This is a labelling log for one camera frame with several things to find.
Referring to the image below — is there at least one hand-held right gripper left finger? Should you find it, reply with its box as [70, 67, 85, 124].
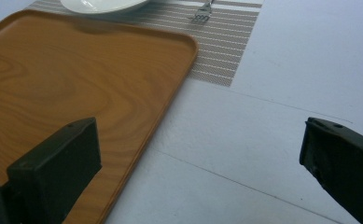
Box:
[0, 117, 103, 224]

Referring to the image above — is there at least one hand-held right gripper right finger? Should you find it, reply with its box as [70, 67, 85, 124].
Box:
[299, 117, 363, 224]

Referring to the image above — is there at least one wooden tray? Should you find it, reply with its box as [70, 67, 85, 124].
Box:
[0, 8, 200, 224]

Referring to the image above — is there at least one striped woven placemat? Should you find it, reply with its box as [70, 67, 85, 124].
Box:
[26, 0, 265, 88]

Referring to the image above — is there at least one white plate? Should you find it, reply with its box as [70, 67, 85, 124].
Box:
[59, 0, 149, 15]

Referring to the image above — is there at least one silver fork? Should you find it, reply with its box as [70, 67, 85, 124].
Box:
[190, 0, 216, 24]

